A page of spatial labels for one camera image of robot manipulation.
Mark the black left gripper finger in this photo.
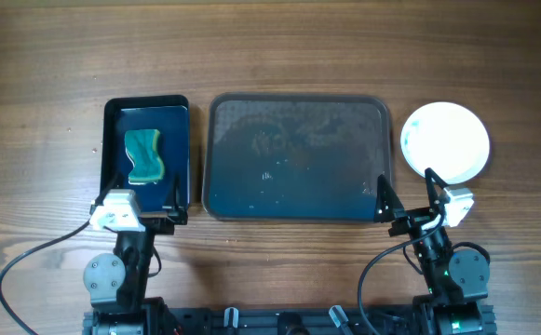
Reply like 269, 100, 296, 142
96, 172, 124, 205
163, 174, 181, 210

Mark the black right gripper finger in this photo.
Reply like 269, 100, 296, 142
425, 167, 449, 209
373, 174, 405, 222

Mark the green yellow scrub sponge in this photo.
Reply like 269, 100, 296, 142
124, 129, 165, 185

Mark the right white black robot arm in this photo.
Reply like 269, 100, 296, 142
362, 168, 497, 334

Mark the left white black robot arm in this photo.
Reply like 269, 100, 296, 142
82, 173, 187, 335

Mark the black water tray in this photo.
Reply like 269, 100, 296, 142
100, 95, 190, 213

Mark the grey metal serving tray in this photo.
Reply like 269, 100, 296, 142
202, 92, 393, 222

